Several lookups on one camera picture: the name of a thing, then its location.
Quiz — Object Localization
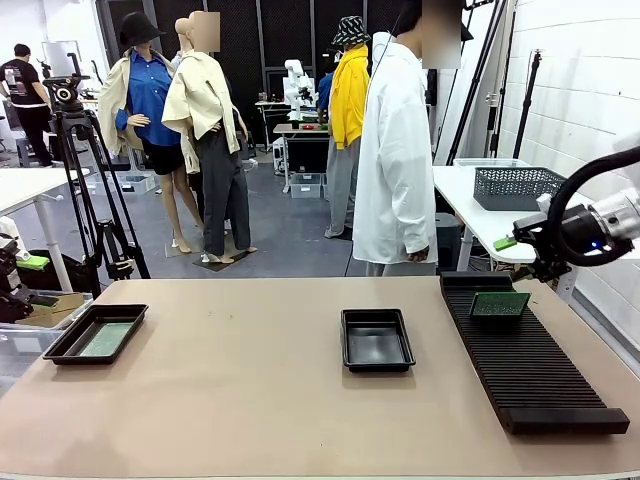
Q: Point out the green circuit board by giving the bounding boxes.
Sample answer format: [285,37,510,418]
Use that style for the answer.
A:
[468,291,531,320]
[79,322,136,358]

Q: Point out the patterned black white bucket hat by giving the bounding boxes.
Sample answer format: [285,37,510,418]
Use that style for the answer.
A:
[330,15,374,47]

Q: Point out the mannequin in cream jacket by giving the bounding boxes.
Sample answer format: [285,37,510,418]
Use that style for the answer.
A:
[161,10,259,265]

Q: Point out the thin black light stand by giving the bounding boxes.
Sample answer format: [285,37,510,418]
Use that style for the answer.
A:
[512,48,544,160]

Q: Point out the black camera tripod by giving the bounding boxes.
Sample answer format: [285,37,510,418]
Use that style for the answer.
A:
[52,109,151,299]

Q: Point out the white side table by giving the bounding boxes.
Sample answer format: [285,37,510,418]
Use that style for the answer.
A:
[432,163,640,304]

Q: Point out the brown cardboard box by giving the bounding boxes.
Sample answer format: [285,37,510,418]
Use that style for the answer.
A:
[22,293,85,329]

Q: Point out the mannequin in yellow hoodie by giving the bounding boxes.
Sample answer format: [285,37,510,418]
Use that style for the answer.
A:
[323,42,374,240]

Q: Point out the clear plastic box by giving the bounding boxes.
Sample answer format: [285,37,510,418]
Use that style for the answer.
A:
[452,157,531,170]

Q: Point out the black plastic stool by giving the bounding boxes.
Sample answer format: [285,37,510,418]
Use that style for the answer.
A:
[434,212,464,274]

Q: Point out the person's right forearm white sleeve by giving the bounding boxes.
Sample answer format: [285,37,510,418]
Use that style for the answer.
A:
[397,164,439,251]

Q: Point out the clear storage bin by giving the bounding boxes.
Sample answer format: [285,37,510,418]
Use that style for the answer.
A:
[117,172,157,196]
[289,172,326,200]

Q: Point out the person in black t-shirt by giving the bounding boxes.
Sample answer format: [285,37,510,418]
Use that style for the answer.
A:
[0,43,55,169]

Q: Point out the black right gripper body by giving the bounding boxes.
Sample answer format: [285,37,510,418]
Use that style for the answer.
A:
[512,202,609,262]

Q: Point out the background work table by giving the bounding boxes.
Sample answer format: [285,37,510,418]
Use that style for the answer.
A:
[272,122,332,194]

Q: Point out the grey plastic basket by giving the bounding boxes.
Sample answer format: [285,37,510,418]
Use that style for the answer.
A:
[473,166,569,212]

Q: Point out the black ESD tray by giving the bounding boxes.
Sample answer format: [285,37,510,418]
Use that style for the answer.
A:
[340,307,417,374]
[42,303,150,366]

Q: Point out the white desk with round leg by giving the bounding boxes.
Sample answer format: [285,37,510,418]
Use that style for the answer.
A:
[0,167,91,294]

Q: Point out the black slotted board rack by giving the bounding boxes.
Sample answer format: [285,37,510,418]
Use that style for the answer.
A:
[439,270,631,435]

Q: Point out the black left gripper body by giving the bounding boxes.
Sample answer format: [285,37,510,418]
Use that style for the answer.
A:
[0,244,31,324]

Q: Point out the mannequin in blue shirt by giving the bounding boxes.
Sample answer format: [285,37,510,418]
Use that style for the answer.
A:
[97,42,206,255]

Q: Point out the person in white shirt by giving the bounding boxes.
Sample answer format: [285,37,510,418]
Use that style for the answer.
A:
[352,0,474,278]

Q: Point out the plain black bucket hat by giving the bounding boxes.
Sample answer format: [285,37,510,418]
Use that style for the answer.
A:
[118,12,167,49]

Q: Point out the black bag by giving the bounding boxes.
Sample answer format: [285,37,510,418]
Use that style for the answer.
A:
[22,248,94,294]

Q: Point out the large black stand legs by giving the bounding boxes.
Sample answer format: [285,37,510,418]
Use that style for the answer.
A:
[432,0,519,166]

